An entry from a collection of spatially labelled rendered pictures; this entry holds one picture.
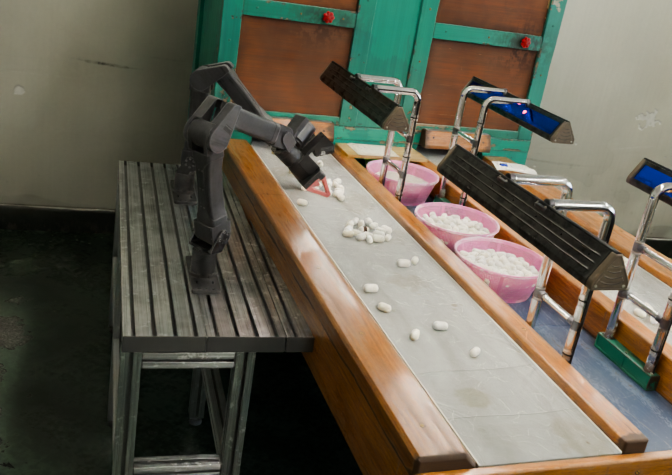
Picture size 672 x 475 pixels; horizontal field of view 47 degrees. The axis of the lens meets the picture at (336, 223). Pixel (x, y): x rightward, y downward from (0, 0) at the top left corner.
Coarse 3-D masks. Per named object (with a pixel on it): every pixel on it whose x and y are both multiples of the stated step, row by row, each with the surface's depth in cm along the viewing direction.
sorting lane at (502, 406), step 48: (288, 192) 245; (336, 240) 214; (384, 288) 190; (432, 288) 194; (432, 336) 170; (480, 336) 174; (432, 384) 152; (480, 384) 155; (528, 384) 158; (480, 432) 139; (528, 432) 142; (576, 432) 144
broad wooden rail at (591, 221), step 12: (492, 156) 321; (540, 192) 282; (552, 192) 284; (576, 216) 262; (588, 216) 264; (600, 216) 266; (588, 228) 255; (612, 240) 244; (624, 240) 246; (624, 252) 239; (648, 264) 229; (660, 276) 224
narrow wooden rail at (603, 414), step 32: (352, 160) 282; (384, 192) 253; (416, 224) 229; (448, 256) 209; (480, 288) 193; (512, 320) 179; (544, 352) 166; (576, 384) 156; (608, 416) 146; (640, 448) 142
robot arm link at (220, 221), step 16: (192, 128) 178; (208, 128) 176; (192, 144) 180; (208, 160) 179; (208, 176) 182; (208, 192) 184; (208, 208) 186; (224, 208) 189; (208, 224) 188; (224, 224) 191; (208, 240) 190
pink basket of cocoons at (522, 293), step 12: (468, 240) 224; (480, 240) 226; (492, 240) 227; (504, 240) 227; (456, 252) 212; (468, 252) 224; (528, 252) 223; (468, 264) 208; (540, 264) 218; (504, 276) 202; (516, 276) 202; (492, 288) 206; (504, 288) 205; (516, 288) 206; (528, 288) 207; (504, 300) 208; (516, 300) 209
